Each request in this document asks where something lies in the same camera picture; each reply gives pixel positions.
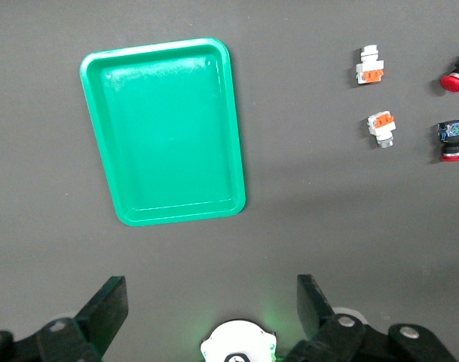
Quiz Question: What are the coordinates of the green plastic tray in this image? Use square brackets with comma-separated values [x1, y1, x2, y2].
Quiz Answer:
[79, 36, 247, 228]

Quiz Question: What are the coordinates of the red mushroom push button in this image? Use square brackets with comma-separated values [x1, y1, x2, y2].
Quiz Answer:
[439, 48, 459, 93]
[436, 119, 459, 163]

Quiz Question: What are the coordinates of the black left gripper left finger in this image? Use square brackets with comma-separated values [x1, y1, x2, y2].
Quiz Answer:
[0, 275, 129, 362]

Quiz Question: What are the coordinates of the white push button orange contact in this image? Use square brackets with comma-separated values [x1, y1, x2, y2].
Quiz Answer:
[355, 44, 386, 86]
[366, 109, 398, 149]

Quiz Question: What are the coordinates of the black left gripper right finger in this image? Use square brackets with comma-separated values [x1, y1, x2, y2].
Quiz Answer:
[285, 274, 458, 362]

